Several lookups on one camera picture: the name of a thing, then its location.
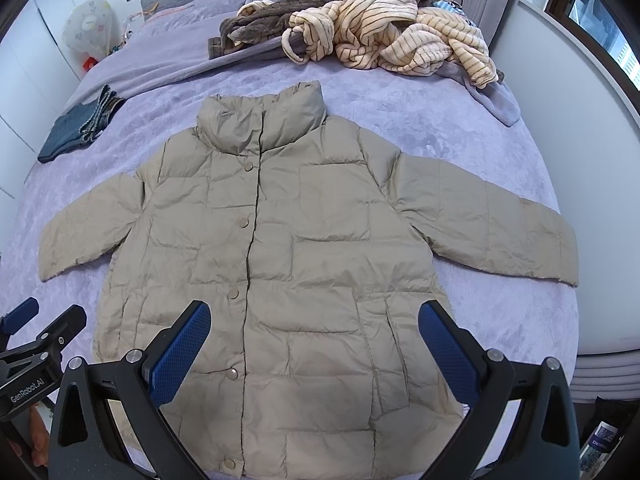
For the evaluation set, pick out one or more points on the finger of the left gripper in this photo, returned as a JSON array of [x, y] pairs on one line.
[[59, 333], [14, 320]]

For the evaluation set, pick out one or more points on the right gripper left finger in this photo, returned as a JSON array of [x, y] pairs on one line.
[[147, 379]]

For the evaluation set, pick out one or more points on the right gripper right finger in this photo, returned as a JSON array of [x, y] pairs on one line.
[[476, 379]]

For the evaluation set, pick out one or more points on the beige puffer jacket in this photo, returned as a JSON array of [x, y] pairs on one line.
[[312, 241]]

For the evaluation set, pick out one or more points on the person's left hand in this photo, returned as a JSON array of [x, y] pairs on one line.
[[40, 439]]

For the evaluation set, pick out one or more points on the folded blue jeans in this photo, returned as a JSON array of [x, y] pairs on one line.
[[81, 125]]

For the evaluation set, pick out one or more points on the white wardrobe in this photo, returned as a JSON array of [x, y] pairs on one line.
[[36, 82]]

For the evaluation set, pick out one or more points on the grey lilac fleece cloth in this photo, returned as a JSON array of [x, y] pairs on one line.
[[496, 97]]

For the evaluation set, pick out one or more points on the lilac bed blanket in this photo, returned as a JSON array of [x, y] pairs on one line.
[[432, 117]]

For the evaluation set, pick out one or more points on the white covered fan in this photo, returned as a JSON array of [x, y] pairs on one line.
[[91, 29]]

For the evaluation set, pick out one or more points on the cream striped fleece garment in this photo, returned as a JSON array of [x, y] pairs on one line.
[[469, 49]]

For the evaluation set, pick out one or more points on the brown fleece garment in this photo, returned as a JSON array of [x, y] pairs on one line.
[[397, 35]]

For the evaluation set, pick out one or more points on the dark framed window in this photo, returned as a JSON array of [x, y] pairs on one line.
[[595, 28]]

